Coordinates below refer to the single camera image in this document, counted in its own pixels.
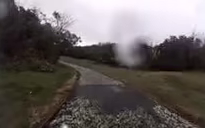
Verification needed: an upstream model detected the dark wet asphalt path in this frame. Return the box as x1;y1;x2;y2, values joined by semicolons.
46;59;199;128

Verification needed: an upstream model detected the low bush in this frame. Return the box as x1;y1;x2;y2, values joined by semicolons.
9;59;58;74

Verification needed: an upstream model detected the green grass lawn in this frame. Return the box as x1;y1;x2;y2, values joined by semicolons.
0;63;78;128
61;55;205;128

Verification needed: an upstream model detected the wood of dark trees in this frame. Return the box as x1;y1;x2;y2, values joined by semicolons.
64;33;205;72
0;0;82;68

